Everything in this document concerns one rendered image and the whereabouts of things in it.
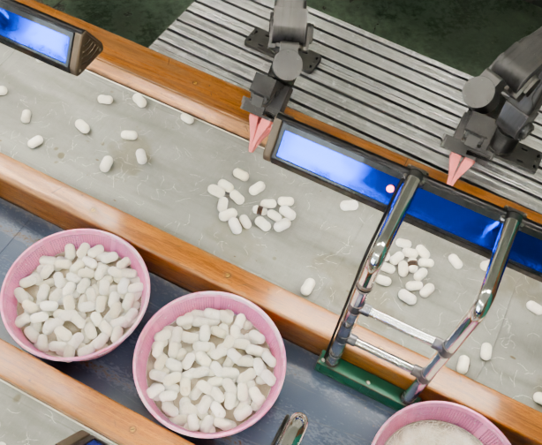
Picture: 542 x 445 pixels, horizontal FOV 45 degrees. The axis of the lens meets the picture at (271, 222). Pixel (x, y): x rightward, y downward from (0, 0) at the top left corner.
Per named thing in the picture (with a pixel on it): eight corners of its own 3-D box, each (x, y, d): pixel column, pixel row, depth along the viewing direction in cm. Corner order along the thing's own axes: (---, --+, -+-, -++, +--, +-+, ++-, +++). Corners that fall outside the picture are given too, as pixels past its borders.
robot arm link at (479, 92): (487, 120, 114) (536, 65, 111) (450, 91, 117) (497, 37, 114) (497, 131, 124) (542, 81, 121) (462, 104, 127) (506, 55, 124)
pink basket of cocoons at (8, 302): (69, 232, 136) (59, 207, 128) (179, 287, 131) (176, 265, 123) (-17, 338, 122) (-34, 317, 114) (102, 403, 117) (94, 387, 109)
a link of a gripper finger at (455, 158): (470, 202, 122) (493, 156, 121) (434, 186, 124) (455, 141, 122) (468, 200, 129) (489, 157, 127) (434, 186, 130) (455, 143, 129)
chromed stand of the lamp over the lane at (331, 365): (351, 290, 133) (405, 154, 95) (443, 334, 129) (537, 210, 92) (313, 369, 123) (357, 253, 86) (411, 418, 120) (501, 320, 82)
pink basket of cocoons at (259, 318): (153, 305, 128) (148, 282, 120) (287, 320, 128) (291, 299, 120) (124, 441, 114) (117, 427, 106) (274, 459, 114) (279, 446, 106)
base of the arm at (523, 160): (548, 154, 147) (556, 134, 150) (466, 118, 151) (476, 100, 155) (534, 176, 154) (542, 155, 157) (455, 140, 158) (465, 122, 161)
